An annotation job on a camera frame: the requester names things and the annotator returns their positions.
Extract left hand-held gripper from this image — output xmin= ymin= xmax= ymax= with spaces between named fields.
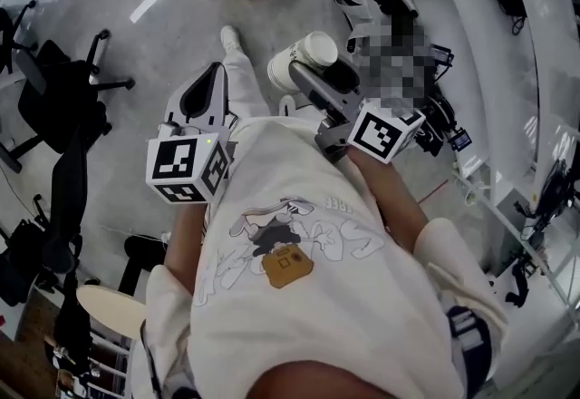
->
xmin=145 ymin=62 xmax=237 ymax=205

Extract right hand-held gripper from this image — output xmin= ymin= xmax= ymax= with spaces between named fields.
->
xmin=288 ymin=57 xmax=427 ymax=165

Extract person's right forearm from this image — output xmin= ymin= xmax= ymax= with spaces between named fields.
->
xmin=347 ymin=146 xmax=430 ymax=254

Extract person's left forearm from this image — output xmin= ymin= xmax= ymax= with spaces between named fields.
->
xmin=162 ymin=200 xmax=214 ymax=295

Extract person's white trousers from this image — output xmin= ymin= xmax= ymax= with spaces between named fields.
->
xmin=220 ymin=46 xmax=274 ymax=120

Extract white headset device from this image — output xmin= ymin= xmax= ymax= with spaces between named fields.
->
xmin=333 ymin=0 xmax=421 ymax=52

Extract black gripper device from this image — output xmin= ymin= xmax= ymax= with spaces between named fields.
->
xmin=414 ymin=82 xmax=473 ymax=159

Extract black office chair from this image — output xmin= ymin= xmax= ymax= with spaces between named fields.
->
xmin=0 ymin=0 xmax=41 ymax=74
xmin=16 ymin=28 xmax=137 ymax=156

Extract black stool base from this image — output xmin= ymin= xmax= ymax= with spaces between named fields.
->
xmin=117 ymin=233 xmax=169 ymax=297

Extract black chair with hanging jacket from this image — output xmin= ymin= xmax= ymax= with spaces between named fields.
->
xmin=43 ymin=133 xmax=94 ymax=275

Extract white curved desk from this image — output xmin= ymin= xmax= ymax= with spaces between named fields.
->
xmin=416 ymin=0 xmax=580 ymax=326

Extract person's white printed t-shirt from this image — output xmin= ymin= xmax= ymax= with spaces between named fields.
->
xmin=130 ymin=114 xmax=511 ymax=399

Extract black backpack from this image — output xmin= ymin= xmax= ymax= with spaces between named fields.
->
xmin=0 ymin=219 xmax=47 ymax=308

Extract person's chin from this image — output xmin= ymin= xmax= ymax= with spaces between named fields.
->
xmin=256 ymin=359 xmax=411 ymax=399

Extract red cable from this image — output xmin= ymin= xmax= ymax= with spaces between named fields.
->
xmin=416 ymin=179 xmax=450 ymax=206

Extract dark blue shoulder strap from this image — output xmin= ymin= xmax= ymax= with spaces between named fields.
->
xmin=445 ymin=305 xmax=494 ymax=392

